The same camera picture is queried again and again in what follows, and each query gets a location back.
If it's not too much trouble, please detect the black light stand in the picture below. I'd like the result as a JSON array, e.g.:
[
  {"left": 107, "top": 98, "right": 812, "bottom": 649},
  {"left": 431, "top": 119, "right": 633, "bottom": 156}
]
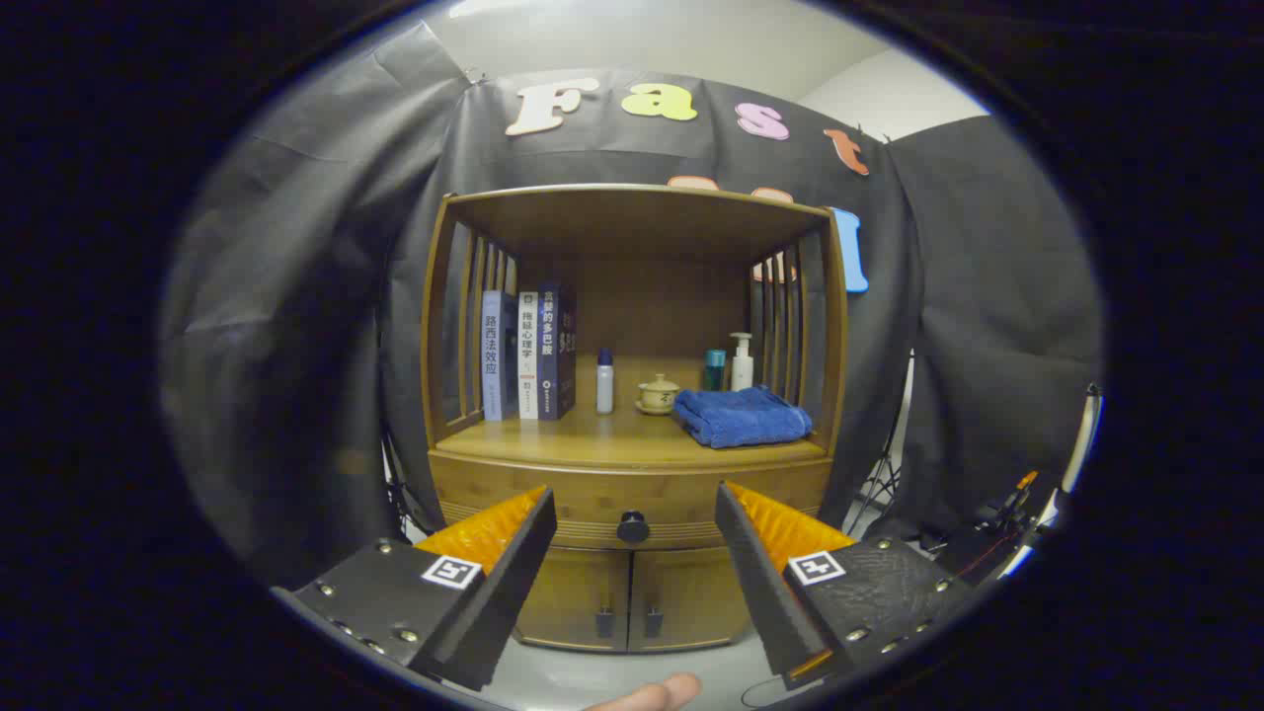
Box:
[{"left": 844, "top": 395, "right": 914, "bottom": 539}]

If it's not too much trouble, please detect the black equipment with orange tip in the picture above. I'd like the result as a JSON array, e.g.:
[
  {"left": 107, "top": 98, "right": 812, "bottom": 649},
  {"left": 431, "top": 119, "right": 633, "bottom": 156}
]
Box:
[{"left": 928, "top": 469, "right": 1063, "bottom": 584}]

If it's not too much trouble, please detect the dark blue book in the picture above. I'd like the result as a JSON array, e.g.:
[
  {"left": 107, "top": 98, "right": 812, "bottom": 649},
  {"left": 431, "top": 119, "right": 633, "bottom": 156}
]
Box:
[{"left": 536, "top": 284, "right": 579, "bottom": 421}]

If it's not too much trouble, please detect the blue folded towel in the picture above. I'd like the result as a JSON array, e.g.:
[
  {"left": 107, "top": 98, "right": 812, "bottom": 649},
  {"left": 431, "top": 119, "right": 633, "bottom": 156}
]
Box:
[{"left": 673, "top": 385, "right": 815, "bottom": 450}]

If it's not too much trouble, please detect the wooden countertop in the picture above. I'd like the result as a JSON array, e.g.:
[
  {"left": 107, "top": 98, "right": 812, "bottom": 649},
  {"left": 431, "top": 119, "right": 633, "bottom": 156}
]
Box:
[{"left": 434, "top": 357, "right": 829, "bottom": 470}]

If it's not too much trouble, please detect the white book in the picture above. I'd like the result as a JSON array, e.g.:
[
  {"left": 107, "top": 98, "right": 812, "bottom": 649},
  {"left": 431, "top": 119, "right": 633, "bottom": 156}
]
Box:
[{"left": 516, "top": 290, "right": 541, "bottom": 421}]

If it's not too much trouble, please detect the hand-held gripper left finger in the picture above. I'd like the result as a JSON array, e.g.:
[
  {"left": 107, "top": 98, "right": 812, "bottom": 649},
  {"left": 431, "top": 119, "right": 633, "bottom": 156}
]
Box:
[{"left": 272, "top": 484, "right": 557, "bottom": 692}]

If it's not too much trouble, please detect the wooden drawer with black knob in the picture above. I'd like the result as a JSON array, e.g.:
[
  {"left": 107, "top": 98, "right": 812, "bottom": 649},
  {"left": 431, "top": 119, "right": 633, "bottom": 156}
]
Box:
[{"left": 430, "top": 452, "right": 835, "bottom": 551}]

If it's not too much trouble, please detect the beige lidded tea cup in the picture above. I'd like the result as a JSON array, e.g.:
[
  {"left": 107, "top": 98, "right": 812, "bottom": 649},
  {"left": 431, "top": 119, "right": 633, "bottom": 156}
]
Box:
[{"left": 635, "top": 373, "right": 682, "bottom": 416}]

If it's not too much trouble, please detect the white pole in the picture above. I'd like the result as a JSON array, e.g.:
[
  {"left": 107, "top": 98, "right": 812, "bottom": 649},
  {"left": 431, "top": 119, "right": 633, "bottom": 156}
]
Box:
[{"left": 1007, "top": 385, "right": 1102, "bottom": 579}]

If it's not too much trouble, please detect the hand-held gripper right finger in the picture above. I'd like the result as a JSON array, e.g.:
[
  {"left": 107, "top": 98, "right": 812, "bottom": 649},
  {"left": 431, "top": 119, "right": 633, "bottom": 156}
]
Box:
[{"left": 715, "top": 481, "right": 979, "bottom": 690}]

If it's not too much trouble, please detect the wooden cabinet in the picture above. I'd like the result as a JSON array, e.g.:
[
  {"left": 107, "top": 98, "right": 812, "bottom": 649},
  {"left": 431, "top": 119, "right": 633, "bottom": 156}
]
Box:
[{"left": 420, "top": 183, "right": 850, "bottom": 655}]

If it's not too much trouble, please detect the light blue book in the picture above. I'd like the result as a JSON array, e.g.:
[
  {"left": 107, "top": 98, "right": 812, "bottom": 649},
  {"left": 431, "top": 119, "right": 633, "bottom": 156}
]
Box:
[{"left": 481, "top": 289, "right": 519, "bottom": 423}]

